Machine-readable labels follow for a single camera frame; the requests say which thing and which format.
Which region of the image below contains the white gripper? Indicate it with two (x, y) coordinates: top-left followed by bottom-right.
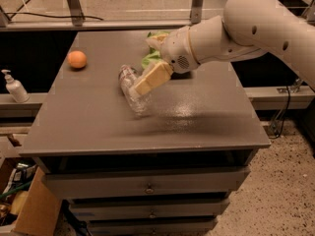
(133, 27), (200, 96)

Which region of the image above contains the clear plastic water bottle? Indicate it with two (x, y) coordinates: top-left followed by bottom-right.
(118, 65), (151, 116)

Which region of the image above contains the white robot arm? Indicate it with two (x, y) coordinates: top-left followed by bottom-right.
(131, 0), (315, 97)

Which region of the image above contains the white pump lotion bottle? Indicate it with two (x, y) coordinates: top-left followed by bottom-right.
(2, 69), (30, 103)

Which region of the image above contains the green chip bag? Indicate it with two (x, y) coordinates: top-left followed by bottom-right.
(141, 30), (171, 71)

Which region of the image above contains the orange fruit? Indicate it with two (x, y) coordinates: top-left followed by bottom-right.
(67, 51), (87, 69)

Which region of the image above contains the grey drawer cabinet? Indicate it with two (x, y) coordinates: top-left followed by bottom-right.
(18, 28), (272, 236)

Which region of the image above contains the top grey drawer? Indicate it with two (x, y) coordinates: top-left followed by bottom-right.
(42, 167), (250, 200)

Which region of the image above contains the grey drawer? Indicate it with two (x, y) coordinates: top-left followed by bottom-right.
(42, 167), (250, 200)
(70, 199), (229, 220)
(89, 216), (218, 236)

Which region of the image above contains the middle grey drawer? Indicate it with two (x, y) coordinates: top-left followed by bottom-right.
(70, 199), (229, 220)

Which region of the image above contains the bottom grey drawer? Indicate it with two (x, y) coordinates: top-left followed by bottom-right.
(89, 216), (218, 236)

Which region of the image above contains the brown cardboard box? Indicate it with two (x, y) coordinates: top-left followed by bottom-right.
(0, 168), (61, 236)

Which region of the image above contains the black cable on floor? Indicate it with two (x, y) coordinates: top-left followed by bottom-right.
(3, 11), (104, 22)

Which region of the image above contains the metal frame rail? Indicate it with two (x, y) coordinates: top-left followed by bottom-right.
(0, 0), (314, 31)

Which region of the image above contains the black cable at right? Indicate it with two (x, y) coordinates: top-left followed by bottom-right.
(268, 84), (293, 140)

